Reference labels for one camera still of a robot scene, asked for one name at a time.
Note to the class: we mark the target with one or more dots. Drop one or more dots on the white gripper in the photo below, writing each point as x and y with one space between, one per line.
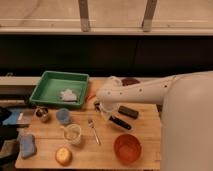
107 109

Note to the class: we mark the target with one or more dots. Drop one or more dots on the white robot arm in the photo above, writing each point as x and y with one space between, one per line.
187 115

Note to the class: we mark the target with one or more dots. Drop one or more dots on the black brush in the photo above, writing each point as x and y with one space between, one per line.
113 118

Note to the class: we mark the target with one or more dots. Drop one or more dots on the black rectangular block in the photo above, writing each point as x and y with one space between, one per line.
128 112

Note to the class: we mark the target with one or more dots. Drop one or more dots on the metal fork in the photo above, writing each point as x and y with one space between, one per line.
92 126

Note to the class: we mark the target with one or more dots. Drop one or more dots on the wooden cutting board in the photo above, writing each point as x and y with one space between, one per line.
90 155

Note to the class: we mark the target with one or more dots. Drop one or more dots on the dark red round object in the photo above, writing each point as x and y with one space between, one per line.
129 81

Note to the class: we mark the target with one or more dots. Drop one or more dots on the clear glass measuring cup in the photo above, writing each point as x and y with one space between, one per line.
72 134

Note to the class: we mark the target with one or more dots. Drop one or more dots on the orange plastic bowl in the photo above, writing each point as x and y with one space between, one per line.
127 149

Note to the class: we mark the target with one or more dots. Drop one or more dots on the white crumpled cloth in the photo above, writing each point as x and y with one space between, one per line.
68 95

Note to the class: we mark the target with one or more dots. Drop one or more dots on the blue plastic cup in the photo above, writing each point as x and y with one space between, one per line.
63 116

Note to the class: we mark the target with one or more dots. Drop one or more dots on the green plastic tray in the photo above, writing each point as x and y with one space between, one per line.
52 83

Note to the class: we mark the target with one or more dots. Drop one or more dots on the yellow round bread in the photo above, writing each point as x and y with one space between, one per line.
63 156

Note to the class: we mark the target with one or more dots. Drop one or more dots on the blue sponge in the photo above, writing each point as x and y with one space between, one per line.
27 146

